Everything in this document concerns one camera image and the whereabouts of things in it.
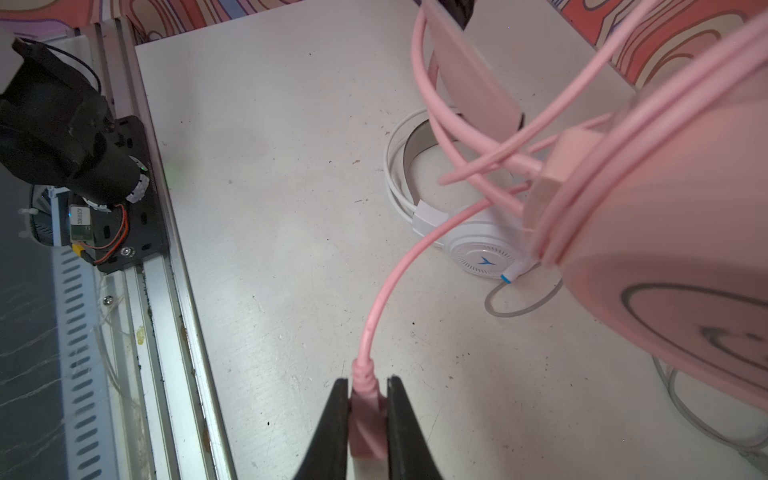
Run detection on aluminium front rail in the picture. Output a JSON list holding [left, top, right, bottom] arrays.
[[81, 17, 237, 479]]

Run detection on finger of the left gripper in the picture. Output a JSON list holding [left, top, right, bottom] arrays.
[[439, 0, 475, 29]]

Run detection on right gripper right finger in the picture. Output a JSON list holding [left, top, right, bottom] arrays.
[[386, 376, 443, 480]]

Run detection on pink headphone cable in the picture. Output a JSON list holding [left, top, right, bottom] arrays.
[[349, 11, 768, 460]]

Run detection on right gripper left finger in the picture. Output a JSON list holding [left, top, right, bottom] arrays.
[[294, 378, 350, 480]]

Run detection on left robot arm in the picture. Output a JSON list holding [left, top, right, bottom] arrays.
[[1, 1, 418, 223]]

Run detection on slotted grey cable duct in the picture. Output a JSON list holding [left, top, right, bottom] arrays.
[[52, 247, 119, 479]]

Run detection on pink cat-ear headphones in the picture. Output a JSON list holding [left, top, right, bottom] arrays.
[[411, 1, 767, 409]]

